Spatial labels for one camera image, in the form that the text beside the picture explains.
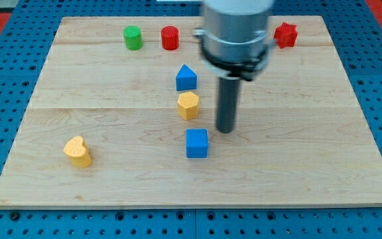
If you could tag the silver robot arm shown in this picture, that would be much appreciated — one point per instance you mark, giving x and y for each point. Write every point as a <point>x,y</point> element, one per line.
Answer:
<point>234,36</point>

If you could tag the yellow hexagon block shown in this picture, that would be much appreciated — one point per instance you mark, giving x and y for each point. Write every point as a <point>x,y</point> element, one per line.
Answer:
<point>188,105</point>

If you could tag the blue cube block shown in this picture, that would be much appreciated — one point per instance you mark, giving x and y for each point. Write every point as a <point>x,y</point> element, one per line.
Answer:
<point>197,143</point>

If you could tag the blue triangle block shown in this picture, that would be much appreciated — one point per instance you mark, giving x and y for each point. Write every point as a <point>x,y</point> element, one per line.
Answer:
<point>186,79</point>

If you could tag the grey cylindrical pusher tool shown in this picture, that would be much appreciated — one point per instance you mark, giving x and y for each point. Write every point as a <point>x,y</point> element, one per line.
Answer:
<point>228,95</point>

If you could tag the wooden board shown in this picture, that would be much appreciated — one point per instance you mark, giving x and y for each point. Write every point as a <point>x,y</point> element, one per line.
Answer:
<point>300,139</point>

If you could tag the red cylinder block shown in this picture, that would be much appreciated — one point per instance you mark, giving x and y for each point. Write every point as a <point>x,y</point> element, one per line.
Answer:
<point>170,37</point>

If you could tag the green cylinder block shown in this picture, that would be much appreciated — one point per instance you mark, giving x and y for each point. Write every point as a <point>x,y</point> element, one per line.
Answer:
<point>132,37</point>

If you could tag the yellow heart block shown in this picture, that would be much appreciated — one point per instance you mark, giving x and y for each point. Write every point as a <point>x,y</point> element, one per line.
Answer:
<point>78,152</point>

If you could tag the red star block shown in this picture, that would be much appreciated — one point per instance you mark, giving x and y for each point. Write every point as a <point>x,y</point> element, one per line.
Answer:
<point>285,35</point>

